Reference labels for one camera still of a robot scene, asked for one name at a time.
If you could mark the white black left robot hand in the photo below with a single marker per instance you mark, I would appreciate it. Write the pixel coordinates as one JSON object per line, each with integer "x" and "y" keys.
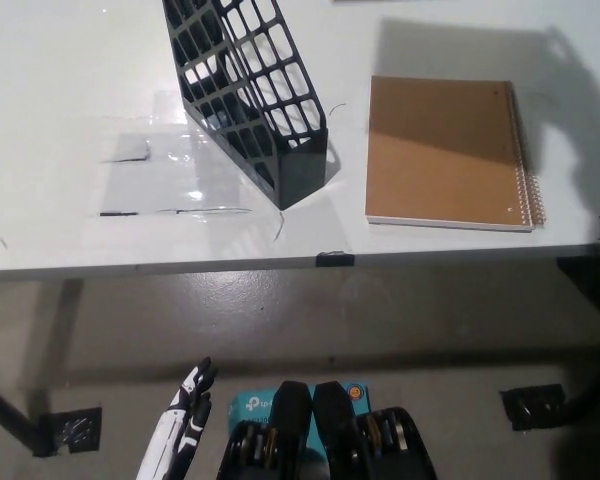
{"x": 180, "y": 430}

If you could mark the black lattice book holder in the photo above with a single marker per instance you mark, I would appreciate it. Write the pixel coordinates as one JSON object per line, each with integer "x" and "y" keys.
{"x": 302, "y": 175}

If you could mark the teal network device box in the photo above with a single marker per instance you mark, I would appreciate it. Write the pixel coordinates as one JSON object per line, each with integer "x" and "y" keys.
{"x": 247, "y": 405}

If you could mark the black floor tape patch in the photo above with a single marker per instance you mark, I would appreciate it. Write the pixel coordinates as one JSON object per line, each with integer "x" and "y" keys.
{"x": 532, "y": 407}
{"x": 72, "y": 432}

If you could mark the black table leg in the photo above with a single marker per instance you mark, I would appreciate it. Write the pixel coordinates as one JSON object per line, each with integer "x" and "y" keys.
{"x": 5, "y": 412}

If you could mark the black tape strip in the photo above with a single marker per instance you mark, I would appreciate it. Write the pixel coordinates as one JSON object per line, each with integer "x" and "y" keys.
{"x": 335, "y": 259}

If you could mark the clear plastic tape sheet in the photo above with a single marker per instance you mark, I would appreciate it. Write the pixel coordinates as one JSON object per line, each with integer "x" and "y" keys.
{"x": 175, "y": 180}

